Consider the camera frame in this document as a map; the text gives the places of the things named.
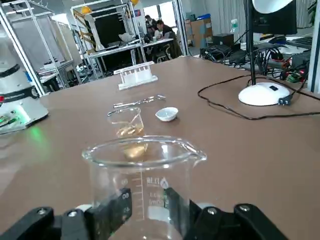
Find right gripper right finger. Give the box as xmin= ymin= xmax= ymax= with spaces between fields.
xmin=163 ymin=187 xmax=288 ymax=240

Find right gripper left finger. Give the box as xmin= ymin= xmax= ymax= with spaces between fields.
xmin=0 ymin=187 xmax=133 ymax=240

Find clear glass beaker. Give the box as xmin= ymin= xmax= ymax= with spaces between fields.
xmin=81 ymin=134 xmax=208 ymax=240

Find glass beaker with yellow liquid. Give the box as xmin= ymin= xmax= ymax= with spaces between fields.
xmin=107 ymin=106 xmax=149 ymax=161

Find metal crucible tongs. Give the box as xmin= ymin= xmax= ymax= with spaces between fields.
xmin=107 ymin=94 xmax=167 ymax=117

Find white desk lamp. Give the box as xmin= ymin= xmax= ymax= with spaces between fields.
xmin=237 ymin=0 xmax=297 ymax=106

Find white test tube rack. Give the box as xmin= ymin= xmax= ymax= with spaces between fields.
xmin=113 ymin=60 xmax=159 ymax=91

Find seated person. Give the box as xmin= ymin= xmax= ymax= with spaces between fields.
xmin=144 ymin=14 xmax=157 ymax=39
xmin=155 ymin=19 xmax=184 ymax=59

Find brown cardboard box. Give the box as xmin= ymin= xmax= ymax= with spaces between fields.
xmin=190 ymin=18 xmax=214 ymax=48

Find black computer monitor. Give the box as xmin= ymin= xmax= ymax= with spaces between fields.
xmin=252 ymin=0 xmax=298 ymax=36

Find black lamp cable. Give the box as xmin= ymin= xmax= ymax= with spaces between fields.
xmin=197 ymin=74 xmax=320 ymax=121

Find aluminium frame post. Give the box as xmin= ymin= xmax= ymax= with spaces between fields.
xmin=308 ymin=0 xmax=320 ymax=94

